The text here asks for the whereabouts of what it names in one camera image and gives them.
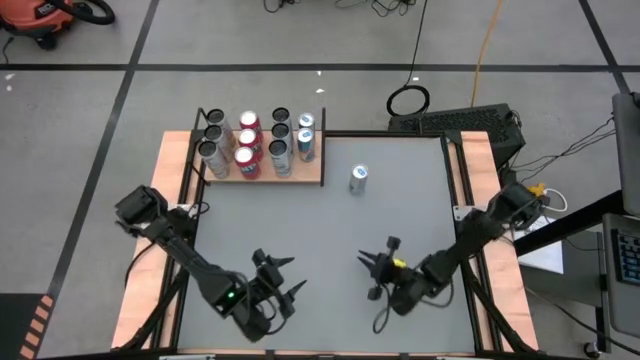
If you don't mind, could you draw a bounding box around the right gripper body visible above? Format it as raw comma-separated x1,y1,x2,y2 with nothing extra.
367,236,419,316

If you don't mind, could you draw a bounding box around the black metal stand bar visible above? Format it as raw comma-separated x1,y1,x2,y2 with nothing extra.
512,189,626,257

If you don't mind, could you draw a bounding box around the grey table mat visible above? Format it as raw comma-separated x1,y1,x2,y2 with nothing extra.
177,135,476,354

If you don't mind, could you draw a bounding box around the yellow floor cable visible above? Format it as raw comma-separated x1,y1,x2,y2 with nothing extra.
469,0,505,109

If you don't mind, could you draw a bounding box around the white cable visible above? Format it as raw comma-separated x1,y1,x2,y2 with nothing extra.
542,187,570,214

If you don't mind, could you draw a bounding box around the red Fanta strawberry can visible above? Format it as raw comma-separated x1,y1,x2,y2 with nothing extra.
237,127,265,159
233,145,262,180
238,110,264,141

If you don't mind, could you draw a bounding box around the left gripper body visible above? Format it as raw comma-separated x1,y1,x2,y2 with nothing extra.
252,248,296,319

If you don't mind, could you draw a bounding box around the grey device with keypad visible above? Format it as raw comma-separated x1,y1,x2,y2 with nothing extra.
601,212,640,340

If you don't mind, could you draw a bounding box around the wooden shelf board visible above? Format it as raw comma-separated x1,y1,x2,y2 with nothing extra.
204,130,324,184

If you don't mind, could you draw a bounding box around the grey monitor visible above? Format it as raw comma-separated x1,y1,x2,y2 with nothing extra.
612,91,640,217

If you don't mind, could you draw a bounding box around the black metal shelf frame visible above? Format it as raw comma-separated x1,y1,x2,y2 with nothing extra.
193,106,327,188

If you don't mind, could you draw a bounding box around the orange shop vacuum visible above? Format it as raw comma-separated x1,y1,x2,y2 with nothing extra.
0,0,76,51

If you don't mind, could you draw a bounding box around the slim silver can black lid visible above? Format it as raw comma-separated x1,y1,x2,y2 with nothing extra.
206,107,236,146
203,124,236,161
197,139,232,180
270,122,295,149
268,138,294,179
271,106,295,132

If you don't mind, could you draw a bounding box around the black coiled floor cable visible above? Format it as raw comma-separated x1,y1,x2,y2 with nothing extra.
385,0,431,118

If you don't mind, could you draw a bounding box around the black orange hazard strip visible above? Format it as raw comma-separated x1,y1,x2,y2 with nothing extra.
0,292,57,360

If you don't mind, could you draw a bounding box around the white paper sheet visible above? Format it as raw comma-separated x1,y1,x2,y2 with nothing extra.
512,214,565,275

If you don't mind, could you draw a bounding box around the black aluminium table frame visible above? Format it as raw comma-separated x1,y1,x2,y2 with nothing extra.
112,128,539,360

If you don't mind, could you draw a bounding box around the black vacuum hose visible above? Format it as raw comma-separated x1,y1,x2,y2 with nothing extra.
47,0,117,26

